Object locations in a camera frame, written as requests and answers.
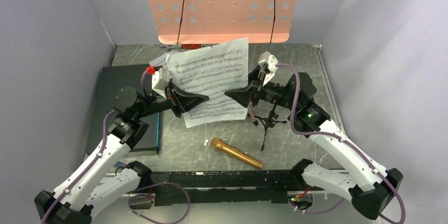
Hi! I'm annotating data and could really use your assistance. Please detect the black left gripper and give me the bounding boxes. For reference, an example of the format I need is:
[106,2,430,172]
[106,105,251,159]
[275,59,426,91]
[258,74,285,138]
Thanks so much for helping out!
[135,77,209,119]

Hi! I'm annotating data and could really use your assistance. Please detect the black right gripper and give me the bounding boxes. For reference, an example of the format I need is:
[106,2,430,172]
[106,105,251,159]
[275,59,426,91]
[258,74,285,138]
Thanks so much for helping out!
[225,65,299,111]

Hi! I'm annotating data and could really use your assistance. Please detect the black microphone tripod stand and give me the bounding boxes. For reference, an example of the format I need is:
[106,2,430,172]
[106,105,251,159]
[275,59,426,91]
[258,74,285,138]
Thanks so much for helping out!
[255,104,287,151]

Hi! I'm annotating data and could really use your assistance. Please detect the pink perforated music stand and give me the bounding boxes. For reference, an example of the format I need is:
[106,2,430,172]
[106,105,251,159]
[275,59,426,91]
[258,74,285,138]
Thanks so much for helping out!
[148,0,296,47]

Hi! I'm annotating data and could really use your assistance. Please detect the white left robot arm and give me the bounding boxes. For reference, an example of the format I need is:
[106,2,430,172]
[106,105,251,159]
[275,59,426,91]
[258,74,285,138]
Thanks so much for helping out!
[34,82,209,223]

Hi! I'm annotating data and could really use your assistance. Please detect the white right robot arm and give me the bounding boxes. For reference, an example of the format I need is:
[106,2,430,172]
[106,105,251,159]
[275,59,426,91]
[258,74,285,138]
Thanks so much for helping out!
[225,67,405,223]

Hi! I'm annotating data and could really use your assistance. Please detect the sheet music pages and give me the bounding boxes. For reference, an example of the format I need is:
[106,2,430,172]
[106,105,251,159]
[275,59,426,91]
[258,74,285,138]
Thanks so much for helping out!
[146,51,178,74]

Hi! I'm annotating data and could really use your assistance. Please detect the gold microphone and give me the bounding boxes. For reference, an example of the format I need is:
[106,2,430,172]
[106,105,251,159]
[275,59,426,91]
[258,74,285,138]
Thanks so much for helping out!
[210,137,264,170]

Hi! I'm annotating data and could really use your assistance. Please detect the red grey wrench tool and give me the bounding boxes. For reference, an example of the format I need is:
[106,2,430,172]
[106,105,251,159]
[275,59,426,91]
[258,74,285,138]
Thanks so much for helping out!
[160,44,206,50]

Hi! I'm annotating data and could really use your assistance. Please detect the black folder book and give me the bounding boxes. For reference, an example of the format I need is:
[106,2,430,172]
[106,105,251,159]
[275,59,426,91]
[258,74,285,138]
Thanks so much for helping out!
[85,64,162,155]

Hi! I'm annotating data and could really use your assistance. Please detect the blue pen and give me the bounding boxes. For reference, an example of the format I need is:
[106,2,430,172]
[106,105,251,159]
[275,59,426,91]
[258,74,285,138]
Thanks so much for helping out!
[114,162,127,169]

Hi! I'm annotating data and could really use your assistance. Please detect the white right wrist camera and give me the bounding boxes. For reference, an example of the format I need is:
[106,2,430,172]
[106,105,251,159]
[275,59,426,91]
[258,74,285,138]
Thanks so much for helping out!
[258,51,278,87]

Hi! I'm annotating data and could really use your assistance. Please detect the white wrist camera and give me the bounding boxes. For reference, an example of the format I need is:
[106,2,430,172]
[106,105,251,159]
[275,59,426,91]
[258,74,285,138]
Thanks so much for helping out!
[258,51,278,87]
[146,66,171,99]

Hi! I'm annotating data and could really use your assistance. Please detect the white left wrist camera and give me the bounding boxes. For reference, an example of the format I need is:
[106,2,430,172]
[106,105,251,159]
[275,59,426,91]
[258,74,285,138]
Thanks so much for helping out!
[146,66,171,99]

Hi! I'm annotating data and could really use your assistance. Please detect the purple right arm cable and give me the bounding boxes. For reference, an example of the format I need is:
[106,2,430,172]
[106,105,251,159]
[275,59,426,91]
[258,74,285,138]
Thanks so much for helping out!
[276,63,407,224]

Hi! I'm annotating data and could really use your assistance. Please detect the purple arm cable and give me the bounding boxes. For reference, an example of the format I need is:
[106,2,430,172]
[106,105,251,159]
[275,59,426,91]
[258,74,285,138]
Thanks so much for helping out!
[276,63,407,224]
[40,70,192,224]

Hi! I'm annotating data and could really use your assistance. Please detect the aluminium table edge rail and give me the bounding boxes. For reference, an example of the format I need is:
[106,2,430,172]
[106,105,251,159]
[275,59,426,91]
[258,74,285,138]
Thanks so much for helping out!
[312,44,338,113]

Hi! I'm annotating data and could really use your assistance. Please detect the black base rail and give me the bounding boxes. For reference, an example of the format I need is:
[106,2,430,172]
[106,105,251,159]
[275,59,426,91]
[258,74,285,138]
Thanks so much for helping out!
[130,170,312,206]

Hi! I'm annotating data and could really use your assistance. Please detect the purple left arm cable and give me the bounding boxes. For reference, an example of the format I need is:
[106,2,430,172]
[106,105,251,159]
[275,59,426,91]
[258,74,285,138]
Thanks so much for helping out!
[40,70,192,224]

